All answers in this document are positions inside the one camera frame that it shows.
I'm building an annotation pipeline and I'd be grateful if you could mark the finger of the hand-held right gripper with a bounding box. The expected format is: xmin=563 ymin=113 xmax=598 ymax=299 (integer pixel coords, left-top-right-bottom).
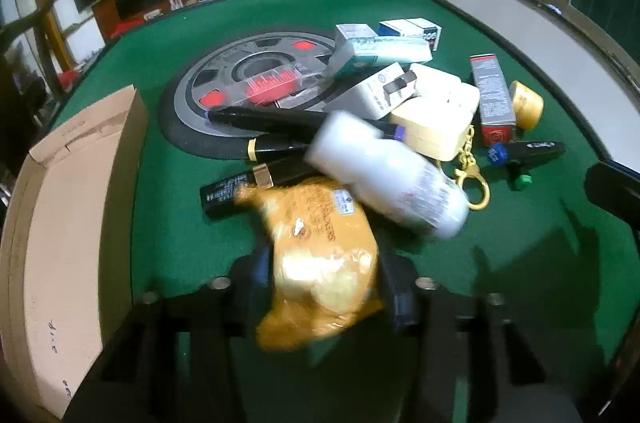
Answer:
xmin=584 ymin=160 xmax=640 ymax=224

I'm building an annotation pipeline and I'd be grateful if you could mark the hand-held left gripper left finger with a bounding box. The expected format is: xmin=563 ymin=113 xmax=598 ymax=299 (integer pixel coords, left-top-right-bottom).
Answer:
xmin=65 ymin=252 xmax=275 ymax=423

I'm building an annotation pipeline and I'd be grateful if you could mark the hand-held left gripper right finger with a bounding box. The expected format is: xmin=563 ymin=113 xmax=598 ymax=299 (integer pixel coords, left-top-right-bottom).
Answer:
xmin=379 ymin=252 xmax=586 ymax=423

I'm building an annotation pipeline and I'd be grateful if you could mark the orange snack packet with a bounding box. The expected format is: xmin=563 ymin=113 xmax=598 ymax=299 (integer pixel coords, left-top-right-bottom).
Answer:
xmin=235 ymin=180 xmax=386 ymax=351

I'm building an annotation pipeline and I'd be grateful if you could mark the black printed lipstick box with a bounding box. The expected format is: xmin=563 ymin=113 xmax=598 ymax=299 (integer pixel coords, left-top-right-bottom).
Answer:
xmin=200 ymin=156 xmax=321 ymax=220

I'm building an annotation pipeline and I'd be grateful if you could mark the black tube with blue cap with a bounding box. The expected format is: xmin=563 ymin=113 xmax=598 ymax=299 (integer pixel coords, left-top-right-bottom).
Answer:
xmin=487 ymin=140 xmax=567 ymax=166

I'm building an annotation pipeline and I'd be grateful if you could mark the black tube with green cap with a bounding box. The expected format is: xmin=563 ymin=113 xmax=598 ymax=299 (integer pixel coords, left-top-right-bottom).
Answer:
xmin=507 ymin=160 xmax=532 ymax=190

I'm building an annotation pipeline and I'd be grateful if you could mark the large white bottle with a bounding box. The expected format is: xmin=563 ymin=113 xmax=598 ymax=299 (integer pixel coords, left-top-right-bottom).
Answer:
xmin=304 ymin=110 xmax=471 ymax=239

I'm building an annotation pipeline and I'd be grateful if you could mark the yellow round jar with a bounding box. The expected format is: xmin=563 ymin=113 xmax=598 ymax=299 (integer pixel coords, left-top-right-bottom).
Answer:
xmin=509 ymin=80 xmax=545 ymax=130

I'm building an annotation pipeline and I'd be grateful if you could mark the black tube with gold band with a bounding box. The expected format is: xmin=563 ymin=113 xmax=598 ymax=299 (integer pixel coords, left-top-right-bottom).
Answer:
xmin=245 ymin=134 xmax=321 ymax=163

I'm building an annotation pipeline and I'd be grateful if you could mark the gold keychain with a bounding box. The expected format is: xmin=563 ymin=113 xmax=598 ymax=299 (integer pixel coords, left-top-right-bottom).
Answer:
xmin=452 ymin=126 xmax=491 ymax=210

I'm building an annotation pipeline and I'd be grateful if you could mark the long black pen purple band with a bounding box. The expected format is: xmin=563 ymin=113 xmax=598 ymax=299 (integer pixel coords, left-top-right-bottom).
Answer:
xmin=206 ymin=106 xmax=407 ymax=141

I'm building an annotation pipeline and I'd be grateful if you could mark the cream yellow case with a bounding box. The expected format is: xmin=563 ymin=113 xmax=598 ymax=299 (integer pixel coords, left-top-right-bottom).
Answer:
xmin=389 ymin=82 xmax=481 ymax=161

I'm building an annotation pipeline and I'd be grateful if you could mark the clear case with red contents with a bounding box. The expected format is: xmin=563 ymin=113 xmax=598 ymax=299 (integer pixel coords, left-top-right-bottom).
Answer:
xmin=215 ymin=62 xmax=307 ymax=108

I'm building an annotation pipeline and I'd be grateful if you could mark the cardboard box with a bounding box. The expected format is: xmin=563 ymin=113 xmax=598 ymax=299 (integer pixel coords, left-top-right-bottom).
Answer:
xmin=0 ymin=84 xmax=151 ymax=421

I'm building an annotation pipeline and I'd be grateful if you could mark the white charger adapter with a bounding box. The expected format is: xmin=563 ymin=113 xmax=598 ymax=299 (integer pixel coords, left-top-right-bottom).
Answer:
xmin=336 ymin=62 xmax=418 ymax=120

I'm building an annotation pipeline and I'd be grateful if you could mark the small white box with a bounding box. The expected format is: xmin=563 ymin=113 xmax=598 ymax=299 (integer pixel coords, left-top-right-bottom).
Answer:
xmin=407 ymin=63 xmax=463 ymax=96

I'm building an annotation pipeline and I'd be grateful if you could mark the teal tissue pack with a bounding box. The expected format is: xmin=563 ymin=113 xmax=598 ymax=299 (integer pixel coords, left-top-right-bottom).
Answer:
xmin=327 ymin=36 xmax=433 ymax=79

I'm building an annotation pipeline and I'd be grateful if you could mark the white box with grey lid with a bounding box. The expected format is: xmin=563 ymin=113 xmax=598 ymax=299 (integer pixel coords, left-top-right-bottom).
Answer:
xmin=334 ymin=23 xmax=378 ymax=54

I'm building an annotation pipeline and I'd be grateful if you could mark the white box with blue print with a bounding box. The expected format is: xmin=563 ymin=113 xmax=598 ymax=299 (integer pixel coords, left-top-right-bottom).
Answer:
xmin=378 ymin=18 xmax=442 ymax=51

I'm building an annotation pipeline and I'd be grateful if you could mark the round grey table centre panel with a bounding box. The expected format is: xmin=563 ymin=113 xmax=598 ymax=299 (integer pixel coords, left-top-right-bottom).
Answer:
xmin=159 ymin=29 xmax=361 ymax=160

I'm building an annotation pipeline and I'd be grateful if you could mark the red bag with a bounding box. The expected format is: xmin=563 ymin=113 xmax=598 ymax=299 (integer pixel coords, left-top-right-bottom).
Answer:
xmin=110 ymin=17 xmax=146 ymax=39

